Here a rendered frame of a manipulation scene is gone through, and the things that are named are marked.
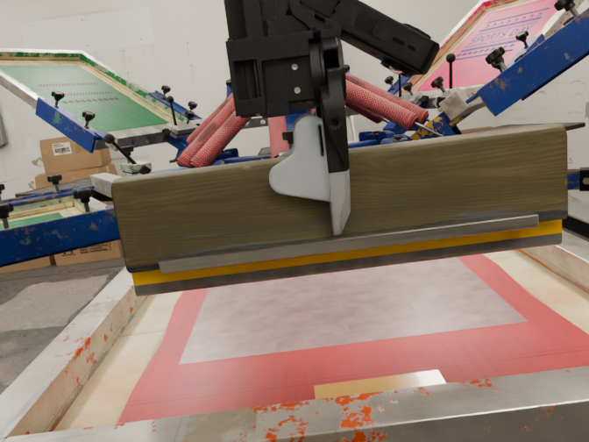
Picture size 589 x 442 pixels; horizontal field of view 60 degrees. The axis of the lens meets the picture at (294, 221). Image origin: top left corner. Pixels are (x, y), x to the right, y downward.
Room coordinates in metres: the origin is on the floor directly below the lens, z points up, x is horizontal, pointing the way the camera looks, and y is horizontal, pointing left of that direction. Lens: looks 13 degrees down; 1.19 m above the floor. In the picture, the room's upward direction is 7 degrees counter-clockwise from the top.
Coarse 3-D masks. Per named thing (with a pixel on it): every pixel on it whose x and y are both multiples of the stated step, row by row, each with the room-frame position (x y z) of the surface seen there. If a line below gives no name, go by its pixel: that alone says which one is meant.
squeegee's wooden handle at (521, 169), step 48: (384, 144) 0.41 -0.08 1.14; (432, 144) 0.39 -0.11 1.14; (480, 144) 0.39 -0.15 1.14; (528, 144) 0.39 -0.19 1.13; (144, 192) 0.39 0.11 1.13; (192, 192) 0.39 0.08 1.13; (240, 192) 0.39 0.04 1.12; (384, 192) 0.39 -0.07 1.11; (432, 192) 0.39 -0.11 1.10; (480, 192) 0.39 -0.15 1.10; (528, 192) 0.39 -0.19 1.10; (144, 240) 0.39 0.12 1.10; (192, 240) 0.39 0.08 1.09; (240, 240) 0.39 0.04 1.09; (288, 240) 0.39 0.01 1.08
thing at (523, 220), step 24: (504, 216) 0.38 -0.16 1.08; (528, 216) 0.38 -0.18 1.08; (312, 240) 0.38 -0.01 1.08; (336, 240) 0.38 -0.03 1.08; (360, 240) 0.38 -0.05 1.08; (384, 240) 0.38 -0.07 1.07; (408, 240) 0.38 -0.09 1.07; (168, 264) 0.38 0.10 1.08; (192, 264) 0.38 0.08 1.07; (216, 264) 0.38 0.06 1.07
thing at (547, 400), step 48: (576, 240) 0.56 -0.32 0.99; (96, 336) 0.48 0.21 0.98; (48, 384) 0.38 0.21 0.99; (480, 384) 0.30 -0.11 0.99; (528, 384) 0.29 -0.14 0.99; (576, 384) 0.29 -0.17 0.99; (0, 432) 0.32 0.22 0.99; (48, 432) 0.31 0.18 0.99; (96, 432) 0.30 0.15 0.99; (144, 432) 0.30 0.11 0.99; (192, 432) 0.29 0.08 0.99; (240, 432) 0.28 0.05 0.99; (288, 432) 0.28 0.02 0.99; (336, 432) 0.27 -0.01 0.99; (384, 432) 0.27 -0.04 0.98; (432, 432) 0.27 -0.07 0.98; (480, 432) 0.27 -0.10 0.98; (528, 432) 0.27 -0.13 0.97; (576, 432) 0.27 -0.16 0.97
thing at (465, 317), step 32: (480, 256) 0.65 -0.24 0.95; (352, 288) 0.59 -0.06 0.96; (384, 288) 0.58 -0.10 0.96; (416, 288) 0.57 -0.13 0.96; (448, 288) 0.56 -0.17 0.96; (480, 288) 0.54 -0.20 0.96; (512, 288) 0.53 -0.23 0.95; (352, 320) 0.50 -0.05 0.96; (384, 320) 0.49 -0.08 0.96; (416, 320) 0.48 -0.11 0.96; (448, 320) 0.47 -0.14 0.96; (480, 320) 0.46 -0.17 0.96; (512, 320) 0.45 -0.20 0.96; (544, 320) 0.45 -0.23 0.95; (384, 352) 0.43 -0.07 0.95; (416, 352) 0.42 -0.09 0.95; (448, 352) 0.41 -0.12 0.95; (480, 352) 0.40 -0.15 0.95; (512, 352) 0.40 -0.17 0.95; (544, 352) 0.39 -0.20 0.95; (576, 352) 0.38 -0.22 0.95
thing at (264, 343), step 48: (240, 288) 0.65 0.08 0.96; (288, 288) 0.62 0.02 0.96; (336, 288) 0.60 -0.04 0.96; (192, 336) 0.51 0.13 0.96; (240, 336) 0.50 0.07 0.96; (288, 336) 0.48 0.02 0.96; (336, 336) 0.47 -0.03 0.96; (144, 384) 0.42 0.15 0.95; (192, 384) 0.41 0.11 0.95; (240, 384) 0.40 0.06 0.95; (288, 384) 0.39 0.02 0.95
